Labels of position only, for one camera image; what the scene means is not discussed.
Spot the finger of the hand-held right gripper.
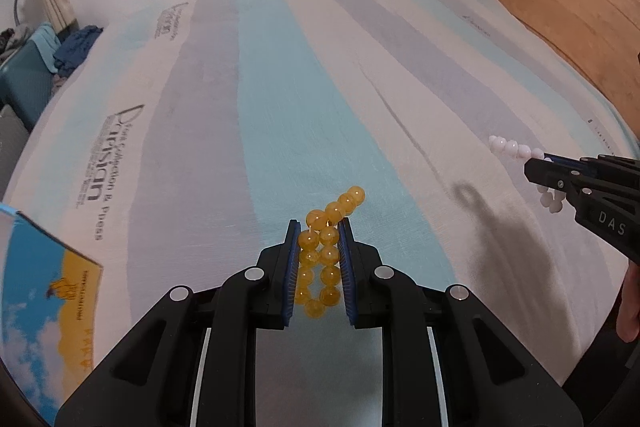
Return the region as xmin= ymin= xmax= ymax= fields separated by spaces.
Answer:
xmin=524 ymin=158 xmax=640 ymax=208
xmin=542 ymin=152 xmax=640 ymax=188

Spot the yellow bead bracelet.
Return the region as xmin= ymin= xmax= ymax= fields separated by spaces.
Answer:
xmin=295 ymin=185 xmax=366 ymax=320

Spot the person's right hand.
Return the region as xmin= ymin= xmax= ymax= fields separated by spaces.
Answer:
xmin=616 ymin=266 xmax=640 ymax=344

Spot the white bead bracelet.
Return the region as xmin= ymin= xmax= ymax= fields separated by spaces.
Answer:
xmin=489 ymin=134 xmax=565 ymax=214

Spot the light blue cloth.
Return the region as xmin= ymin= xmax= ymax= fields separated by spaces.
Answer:
xmin=30 ymin=24 xmax=63 ymax=72

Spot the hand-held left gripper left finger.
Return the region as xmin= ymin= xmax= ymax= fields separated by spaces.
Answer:
xmin=54 ymin=218 xmax=302 ymax=427

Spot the striped mattress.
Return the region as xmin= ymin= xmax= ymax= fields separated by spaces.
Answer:
xmin=0 ymin=0 xmax=636 ymax=427

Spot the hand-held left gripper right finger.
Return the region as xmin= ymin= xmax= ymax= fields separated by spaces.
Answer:
xmin=337 ymin=217 xmax=583 ymax=427

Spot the person's right forearm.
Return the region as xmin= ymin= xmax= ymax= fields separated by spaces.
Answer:
xmin=562 ymin=317 xmax=640 ymax=427

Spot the navy cloth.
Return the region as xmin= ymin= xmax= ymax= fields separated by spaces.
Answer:
xmin=52 ymin=25 xmax=103 ymax=78

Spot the printed cardboard box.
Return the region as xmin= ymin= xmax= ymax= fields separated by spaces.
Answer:
xmin=0 ymin=204 xmax=103 ymax=423

